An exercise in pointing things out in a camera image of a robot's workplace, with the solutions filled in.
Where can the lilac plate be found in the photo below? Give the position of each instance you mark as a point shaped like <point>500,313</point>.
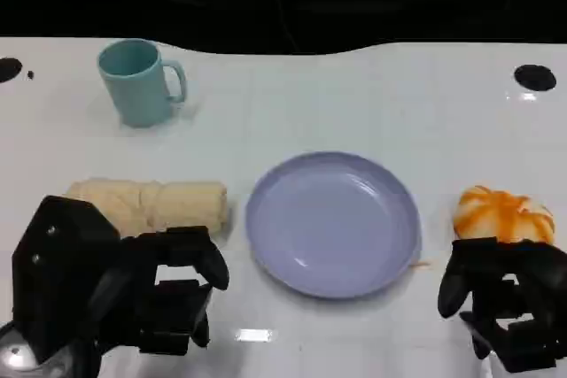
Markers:
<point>332,227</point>

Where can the orange and white bread roll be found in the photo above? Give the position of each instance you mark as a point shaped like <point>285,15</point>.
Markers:
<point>500,216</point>

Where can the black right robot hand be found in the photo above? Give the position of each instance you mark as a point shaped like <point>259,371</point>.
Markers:
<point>536,272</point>

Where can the pale green mug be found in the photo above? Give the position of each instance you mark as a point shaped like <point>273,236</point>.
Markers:
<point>137,90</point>

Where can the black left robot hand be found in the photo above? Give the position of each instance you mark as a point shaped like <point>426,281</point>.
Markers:
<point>177,258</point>

